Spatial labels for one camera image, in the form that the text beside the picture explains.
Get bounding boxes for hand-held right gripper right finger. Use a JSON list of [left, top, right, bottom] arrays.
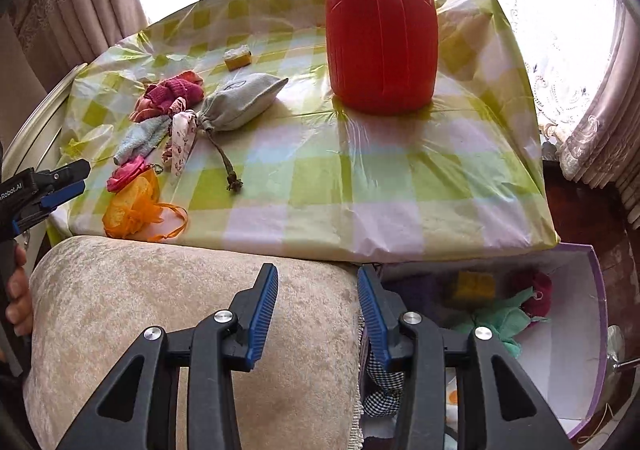
[[357, 264, 573, 450]]

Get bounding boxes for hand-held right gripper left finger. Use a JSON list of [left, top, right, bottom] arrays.
[[55, 263, 279, 450]]

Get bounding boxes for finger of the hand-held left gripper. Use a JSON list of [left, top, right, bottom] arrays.
[[30, 159, 92, 191], [10, 180, 86, 236]]

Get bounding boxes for pink flower cloth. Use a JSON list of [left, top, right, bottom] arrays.
[[106, 156, 151, 192]]

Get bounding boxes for orange organza bag yellow sponge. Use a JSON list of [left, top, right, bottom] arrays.
[[102, 170, 189, 240]]

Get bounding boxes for black white houndstooth cloth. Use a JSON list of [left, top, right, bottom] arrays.
[[362, 350, 403, 418]]

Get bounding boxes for light blue towel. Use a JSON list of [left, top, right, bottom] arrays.
[[113, 115, 172, 165]]

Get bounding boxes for fruit print drawstring bag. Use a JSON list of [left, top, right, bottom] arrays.
[[440, 362, 476, 450]]

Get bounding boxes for floral print pouch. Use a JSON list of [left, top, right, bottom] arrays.
[[161, 109, 197, 177]]

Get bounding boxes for green cloth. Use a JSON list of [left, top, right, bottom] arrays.
[[452, 290, 536, 358]]

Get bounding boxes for grey drawstring pouch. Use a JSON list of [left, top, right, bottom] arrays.
[[196, 73, 290, 193]]

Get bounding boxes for white cardboard box purple rim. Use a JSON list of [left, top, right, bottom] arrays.
[[357, 243, 610, 446]]

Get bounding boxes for yellow sponge white scourer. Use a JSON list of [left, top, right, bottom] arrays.
[[223, 45, 252, 70]]

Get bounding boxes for person's left hand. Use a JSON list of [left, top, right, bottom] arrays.
[[5, 245, 34, 339]]

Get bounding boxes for beige plush cushion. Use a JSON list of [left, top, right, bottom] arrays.
[[22, 235, 368, 450]]

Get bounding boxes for green checkered plastic tablecloth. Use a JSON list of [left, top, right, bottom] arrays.
[[45, 0, 561, 263]]

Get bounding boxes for red thermos flask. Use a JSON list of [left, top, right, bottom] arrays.
[[325, 0, 440, 115]]

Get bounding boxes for white lace curtain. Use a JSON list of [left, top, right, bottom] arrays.
[[520, 0, 626, 131]]

